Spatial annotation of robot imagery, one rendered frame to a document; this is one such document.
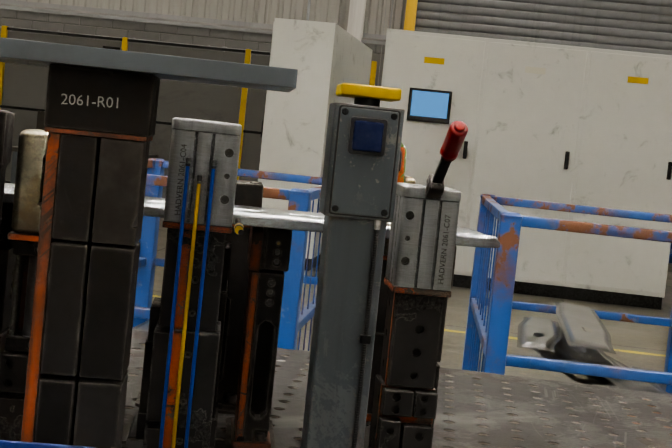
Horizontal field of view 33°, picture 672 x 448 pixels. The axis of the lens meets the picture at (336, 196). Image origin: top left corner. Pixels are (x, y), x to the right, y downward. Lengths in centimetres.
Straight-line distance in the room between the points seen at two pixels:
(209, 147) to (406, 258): 25
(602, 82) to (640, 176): 80
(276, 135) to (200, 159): 799
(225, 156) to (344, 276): 22
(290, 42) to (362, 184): 817
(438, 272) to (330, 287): 21
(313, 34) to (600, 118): 237
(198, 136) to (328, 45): 796
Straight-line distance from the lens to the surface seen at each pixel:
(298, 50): 926
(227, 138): 127
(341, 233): 113
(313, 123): 920
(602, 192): 927
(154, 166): 444
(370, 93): 113
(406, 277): 130
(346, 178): 112
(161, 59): 108
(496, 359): 315
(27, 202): 130
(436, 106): 915
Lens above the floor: 111
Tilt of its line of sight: 3 degrees down
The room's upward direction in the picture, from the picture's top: 6 degrees clockwise
